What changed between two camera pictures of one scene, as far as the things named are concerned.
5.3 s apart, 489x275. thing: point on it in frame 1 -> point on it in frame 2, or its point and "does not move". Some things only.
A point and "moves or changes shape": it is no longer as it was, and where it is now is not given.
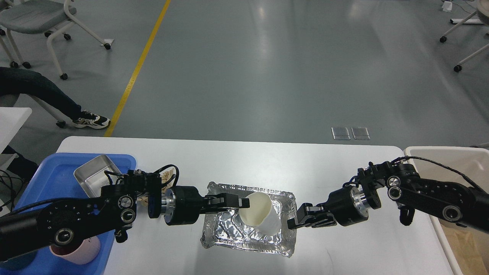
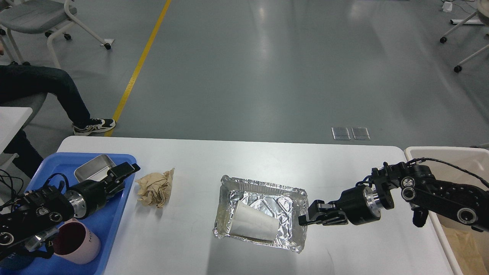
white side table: [11, 119] does not move
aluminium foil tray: [225, 229] moves or changes shape
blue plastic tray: [55, 178] does not move
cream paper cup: [261, 214] moves or changes shape
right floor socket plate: [360, 133] does not move
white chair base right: [482, 13] does not move
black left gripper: [183, 205] -> [88, 197]
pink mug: [85, 253] does not move
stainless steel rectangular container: [91, 176] does not move
